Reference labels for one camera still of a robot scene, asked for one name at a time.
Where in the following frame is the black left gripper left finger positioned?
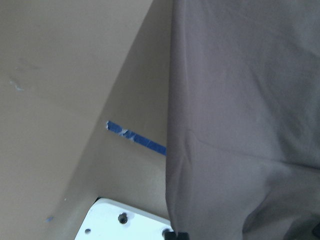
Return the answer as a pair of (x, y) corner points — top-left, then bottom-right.
(163, 229), (177, 240)

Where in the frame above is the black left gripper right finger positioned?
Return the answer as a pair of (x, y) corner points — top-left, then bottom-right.
(176, 232), (190, 240)

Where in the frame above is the brown t-shirt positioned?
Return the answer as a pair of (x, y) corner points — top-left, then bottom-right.
(166, 0), (320, 240)

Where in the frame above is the white pedestal column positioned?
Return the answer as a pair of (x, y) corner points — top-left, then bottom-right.
(75, 198), (173, 240)

